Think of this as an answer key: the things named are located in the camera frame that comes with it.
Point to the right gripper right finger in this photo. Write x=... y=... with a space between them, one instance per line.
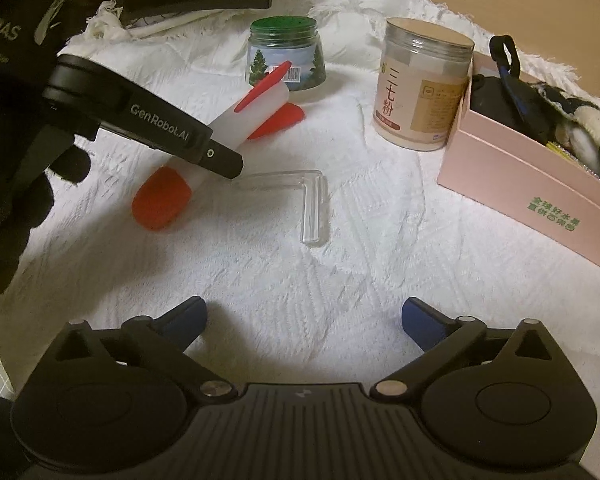
x=446 y=343

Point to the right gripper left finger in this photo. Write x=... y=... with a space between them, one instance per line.
x=159 y=344

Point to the red white toy rocket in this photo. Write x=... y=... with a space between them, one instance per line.
x=264 y=110

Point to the black white striped sock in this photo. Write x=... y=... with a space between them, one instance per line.
x=578 y=124

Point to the black gloved hand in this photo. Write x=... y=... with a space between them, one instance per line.
x=20 y=211

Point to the white woven blanket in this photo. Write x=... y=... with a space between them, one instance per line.
x=306 y=260

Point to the clear plastic corner guard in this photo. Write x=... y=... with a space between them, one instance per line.
x=305 y=194

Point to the pink cardboard box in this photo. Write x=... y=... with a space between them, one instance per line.
x=501 y=168

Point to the green lid glass jar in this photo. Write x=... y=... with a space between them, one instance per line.
x=286 y=38

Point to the tan lid powder jar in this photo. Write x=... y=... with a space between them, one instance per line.
x=423 y=74

